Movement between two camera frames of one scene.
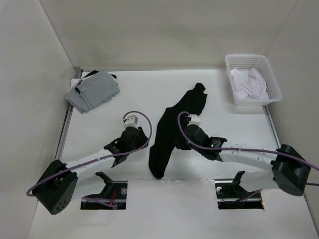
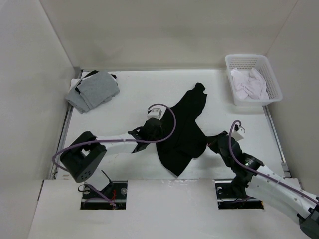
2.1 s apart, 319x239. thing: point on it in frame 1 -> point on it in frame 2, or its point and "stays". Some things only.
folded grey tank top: (99, 87) stays
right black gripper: (181, 144) -> (212, 141)
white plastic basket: (252, 81) stays
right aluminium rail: (272, 125) stays
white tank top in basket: (249, 83) stays
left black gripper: (142, 139) -> (161, 131)
